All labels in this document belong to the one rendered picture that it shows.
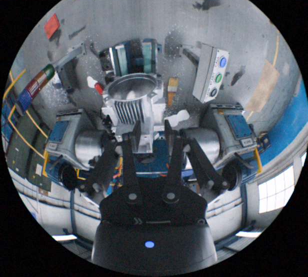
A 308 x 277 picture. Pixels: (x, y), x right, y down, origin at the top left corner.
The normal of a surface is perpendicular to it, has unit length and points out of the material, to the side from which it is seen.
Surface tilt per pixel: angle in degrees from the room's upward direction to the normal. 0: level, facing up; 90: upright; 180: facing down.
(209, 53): 64
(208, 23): 0
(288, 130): 90
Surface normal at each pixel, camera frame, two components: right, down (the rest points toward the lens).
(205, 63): -0.89, 0.37
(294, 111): -1.00, 0.04
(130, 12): 0.03, 0.77
